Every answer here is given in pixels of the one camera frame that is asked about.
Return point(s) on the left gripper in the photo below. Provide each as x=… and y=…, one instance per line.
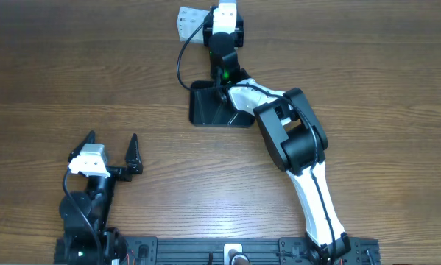
x=120, y=173

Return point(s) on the mounting rail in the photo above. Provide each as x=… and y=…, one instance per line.
x=190, y=250

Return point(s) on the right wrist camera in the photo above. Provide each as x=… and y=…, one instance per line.
x=224, y=18

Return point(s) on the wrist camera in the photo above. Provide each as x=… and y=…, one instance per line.
x=224, y=18
x=89, y=160

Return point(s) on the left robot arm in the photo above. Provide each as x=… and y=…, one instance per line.
x=95, y=206

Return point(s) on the black tray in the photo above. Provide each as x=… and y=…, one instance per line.
x=209, y=99

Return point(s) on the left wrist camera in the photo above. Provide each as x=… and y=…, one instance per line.
x=89, y=160

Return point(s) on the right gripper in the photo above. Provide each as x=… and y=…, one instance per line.
x=240, y=37

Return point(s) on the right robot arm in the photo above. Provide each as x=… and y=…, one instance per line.
x=297, y=147

